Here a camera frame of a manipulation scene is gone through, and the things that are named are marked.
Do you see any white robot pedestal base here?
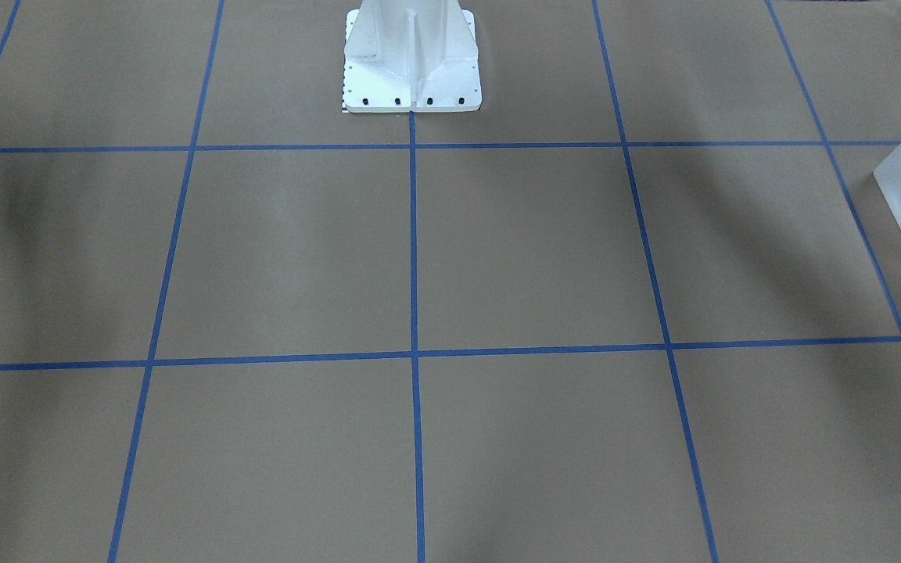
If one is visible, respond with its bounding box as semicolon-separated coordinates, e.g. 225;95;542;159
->
341;1;483;113

